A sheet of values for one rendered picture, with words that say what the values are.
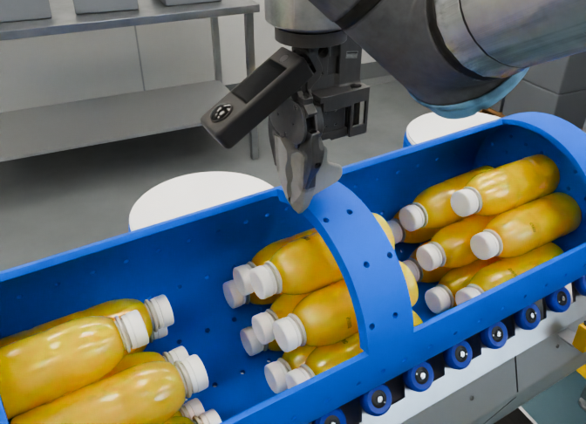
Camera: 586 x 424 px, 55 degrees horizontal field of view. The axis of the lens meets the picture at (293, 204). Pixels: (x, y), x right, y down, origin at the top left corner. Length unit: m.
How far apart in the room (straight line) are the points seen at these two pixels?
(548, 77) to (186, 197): 2.81
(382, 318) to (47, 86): 3.44
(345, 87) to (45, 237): 2.47
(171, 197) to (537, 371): 0.70
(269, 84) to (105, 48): 3.34
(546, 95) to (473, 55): 3.24
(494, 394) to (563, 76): 2.72
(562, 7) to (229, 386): 0.64
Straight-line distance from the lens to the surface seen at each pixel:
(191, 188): 1.08
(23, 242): 2.96
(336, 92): 0.57
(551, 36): 0.33
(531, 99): 3.68
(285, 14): 0.53
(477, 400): 0.95
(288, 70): 0.55
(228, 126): 0.54
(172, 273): 0.79
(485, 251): 0.84
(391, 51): 0.42
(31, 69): 3.87
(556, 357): 1.07
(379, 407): 0.79
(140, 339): 0.62
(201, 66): 4.03
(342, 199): 0.66
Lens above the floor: 1.58
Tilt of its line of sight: 32 degrees down
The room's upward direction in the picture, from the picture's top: straight up
